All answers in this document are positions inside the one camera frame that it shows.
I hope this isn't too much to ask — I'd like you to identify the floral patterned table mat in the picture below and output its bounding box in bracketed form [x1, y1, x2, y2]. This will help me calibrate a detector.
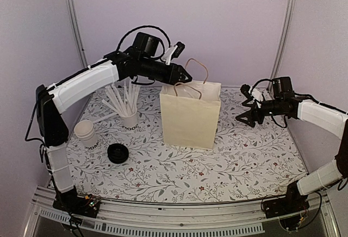
[66, 87, 307, 203]

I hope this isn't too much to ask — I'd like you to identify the beige paper takeout bag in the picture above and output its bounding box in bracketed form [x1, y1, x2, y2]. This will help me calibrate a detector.
[159, 72, 221, 150]

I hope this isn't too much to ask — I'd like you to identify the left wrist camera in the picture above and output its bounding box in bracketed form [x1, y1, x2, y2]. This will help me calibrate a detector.
[160, 41, 185, 65]

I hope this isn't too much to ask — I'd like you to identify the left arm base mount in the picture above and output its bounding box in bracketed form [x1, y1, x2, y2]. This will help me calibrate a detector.
[53, 186, 101, 218]

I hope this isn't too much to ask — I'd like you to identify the metal frame post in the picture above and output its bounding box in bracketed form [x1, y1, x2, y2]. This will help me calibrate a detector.
[65, 0, 88, 68]
[270, 0, 296, 79]

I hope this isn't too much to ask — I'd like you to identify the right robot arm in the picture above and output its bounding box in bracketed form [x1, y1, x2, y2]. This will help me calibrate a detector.
[236, 77, 347, 213]

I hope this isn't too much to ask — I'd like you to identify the stack of white paper cups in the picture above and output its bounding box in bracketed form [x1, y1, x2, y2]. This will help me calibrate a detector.
[74, 120, 99, 150]

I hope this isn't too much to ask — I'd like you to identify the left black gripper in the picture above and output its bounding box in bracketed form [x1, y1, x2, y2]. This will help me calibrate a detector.
[140, 57, 193, 86]

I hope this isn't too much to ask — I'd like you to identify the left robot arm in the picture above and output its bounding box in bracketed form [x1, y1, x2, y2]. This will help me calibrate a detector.
[30, 26, 192, 212]

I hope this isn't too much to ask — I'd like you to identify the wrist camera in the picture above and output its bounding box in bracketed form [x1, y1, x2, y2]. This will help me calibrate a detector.
[160, 41, 185, 65]
[240, 84, 265, 102]

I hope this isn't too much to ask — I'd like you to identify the left metal frame post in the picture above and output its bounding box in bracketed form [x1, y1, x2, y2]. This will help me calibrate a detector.
[65, 0, 88, 68]

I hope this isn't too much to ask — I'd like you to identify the right metal frame post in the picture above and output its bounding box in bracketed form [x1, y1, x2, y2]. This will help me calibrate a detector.
[270, 0, 296, 79]

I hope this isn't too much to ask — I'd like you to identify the bundle of wrapped white straws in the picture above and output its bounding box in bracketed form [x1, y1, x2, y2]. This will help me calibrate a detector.
[102, 82, 141, 118]

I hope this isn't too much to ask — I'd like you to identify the white cup holding straws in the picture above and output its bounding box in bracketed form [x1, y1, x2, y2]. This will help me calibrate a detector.
[120, 111, 138, 131]

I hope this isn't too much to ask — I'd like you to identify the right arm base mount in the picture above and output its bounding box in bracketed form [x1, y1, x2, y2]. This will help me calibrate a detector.
[260, 181, 309, 219]

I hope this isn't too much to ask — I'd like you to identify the stack of black lids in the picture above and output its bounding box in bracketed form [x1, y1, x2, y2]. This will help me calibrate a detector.
[107, 143, 129, 164]

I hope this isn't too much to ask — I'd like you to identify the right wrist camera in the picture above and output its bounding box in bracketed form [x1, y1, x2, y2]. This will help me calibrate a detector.
[240, 84, 265, 102]

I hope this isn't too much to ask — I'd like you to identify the front aluminium rail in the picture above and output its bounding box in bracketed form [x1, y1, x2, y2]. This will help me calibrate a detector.
[23, 187, 340, 236]

